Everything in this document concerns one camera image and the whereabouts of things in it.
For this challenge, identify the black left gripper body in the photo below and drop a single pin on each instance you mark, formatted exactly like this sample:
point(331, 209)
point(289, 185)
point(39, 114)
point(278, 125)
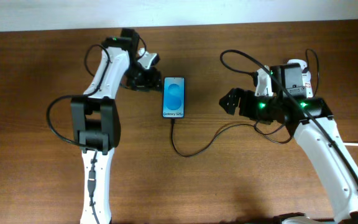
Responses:
point(145, 78)

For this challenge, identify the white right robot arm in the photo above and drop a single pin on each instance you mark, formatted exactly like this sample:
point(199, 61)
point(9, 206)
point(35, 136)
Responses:
point(311, 124)

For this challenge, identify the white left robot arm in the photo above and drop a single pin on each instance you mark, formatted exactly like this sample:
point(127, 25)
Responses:
point(96, 124)

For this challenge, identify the blue Galaxy smartphone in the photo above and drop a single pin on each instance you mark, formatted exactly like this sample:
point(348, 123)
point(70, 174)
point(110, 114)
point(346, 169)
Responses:
point(173, 98)

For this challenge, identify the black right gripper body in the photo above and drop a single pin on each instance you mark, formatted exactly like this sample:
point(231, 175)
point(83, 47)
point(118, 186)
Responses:
point(260, 108)

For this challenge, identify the white power strip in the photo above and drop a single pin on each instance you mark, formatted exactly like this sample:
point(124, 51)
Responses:
point(306, 76)

